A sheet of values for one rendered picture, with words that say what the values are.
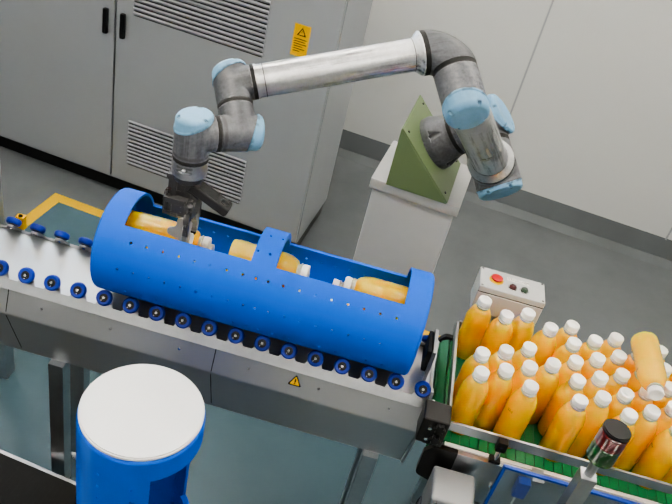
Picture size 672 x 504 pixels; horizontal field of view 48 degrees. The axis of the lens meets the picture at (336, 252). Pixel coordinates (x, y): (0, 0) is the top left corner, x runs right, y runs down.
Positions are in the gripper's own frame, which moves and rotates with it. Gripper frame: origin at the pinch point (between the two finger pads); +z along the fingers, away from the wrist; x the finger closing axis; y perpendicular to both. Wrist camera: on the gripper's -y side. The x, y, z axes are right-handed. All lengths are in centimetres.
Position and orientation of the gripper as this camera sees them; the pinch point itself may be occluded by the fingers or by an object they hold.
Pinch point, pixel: (190, 239)
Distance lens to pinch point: 204.7
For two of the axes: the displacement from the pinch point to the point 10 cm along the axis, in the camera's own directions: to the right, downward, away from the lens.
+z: -1.9, 7.9, 5.9
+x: -1.9, 5.6, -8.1
